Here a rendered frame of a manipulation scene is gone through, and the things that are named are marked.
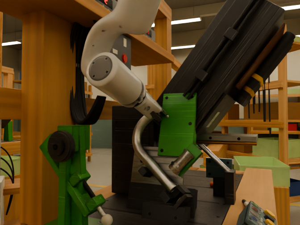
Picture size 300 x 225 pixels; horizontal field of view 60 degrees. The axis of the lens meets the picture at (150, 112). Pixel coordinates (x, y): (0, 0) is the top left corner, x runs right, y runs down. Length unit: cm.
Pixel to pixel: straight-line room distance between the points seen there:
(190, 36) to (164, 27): 864
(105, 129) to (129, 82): 1055
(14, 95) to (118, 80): 37
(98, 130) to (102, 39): 1071
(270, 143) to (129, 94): 298
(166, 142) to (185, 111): 12
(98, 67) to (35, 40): 31
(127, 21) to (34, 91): 38
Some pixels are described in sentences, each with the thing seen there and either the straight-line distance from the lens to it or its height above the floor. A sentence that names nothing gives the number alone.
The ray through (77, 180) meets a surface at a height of 104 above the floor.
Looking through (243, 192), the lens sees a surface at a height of 90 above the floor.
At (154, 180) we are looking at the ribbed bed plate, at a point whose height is 99.
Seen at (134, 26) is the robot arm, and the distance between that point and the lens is 57.
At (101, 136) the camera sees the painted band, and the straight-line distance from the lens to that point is 1127.
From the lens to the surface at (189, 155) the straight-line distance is 77.
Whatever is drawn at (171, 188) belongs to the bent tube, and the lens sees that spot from 78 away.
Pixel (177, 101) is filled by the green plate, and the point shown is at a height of 125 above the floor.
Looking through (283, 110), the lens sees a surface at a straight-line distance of 333.
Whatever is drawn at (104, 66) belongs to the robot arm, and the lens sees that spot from 59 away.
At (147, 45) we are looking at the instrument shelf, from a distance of 115.
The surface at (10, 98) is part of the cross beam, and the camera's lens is 85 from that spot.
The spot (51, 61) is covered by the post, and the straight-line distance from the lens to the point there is 84.
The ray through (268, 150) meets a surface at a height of 81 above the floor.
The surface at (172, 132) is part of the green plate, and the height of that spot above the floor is 114.
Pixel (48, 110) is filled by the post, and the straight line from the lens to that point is 81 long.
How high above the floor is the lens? 118
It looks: 2 degrees up
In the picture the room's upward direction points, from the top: straight up
